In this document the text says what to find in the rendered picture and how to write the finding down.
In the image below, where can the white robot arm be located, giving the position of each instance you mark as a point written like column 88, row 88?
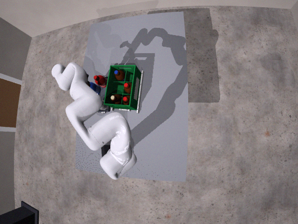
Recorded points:
column 113, row 126

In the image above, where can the blue bottle with light blue label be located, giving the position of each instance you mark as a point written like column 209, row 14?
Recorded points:
column 95, row 87

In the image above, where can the green crate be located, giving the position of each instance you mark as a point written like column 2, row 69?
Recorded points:
column 133, row 75

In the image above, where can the brown bottle with blue cap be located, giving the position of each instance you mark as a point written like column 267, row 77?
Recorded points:
column 119, row 75

